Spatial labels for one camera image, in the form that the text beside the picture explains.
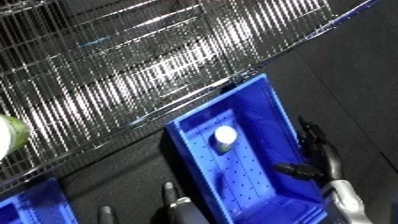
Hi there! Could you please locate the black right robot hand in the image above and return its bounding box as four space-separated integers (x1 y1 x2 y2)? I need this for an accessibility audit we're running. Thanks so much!
271 116 347 188

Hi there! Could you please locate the green-banded white paper cup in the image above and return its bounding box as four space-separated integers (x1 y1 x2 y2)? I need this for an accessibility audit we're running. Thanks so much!
211 125 240 154
0 114 32 161

